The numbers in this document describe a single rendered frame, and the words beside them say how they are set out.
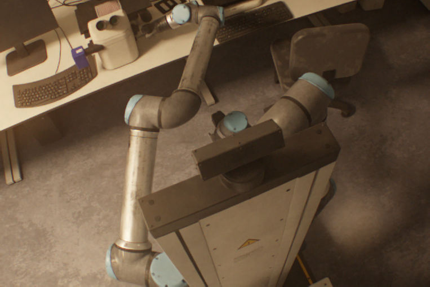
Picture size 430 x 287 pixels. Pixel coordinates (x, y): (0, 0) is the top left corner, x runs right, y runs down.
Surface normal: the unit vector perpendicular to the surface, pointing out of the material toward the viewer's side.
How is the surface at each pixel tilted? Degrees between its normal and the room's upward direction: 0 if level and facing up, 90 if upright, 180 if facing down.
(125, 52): 91
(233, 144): 29
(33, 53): 0
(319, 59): 90
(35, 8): 86
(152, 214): 0
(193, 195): 0
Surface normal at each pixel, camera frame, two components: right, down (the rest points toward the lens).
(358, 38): 0.14, 0.85
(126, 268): -0.15, 0.01
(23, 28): 0.37, 0.74
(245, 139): -0.25, -0.82
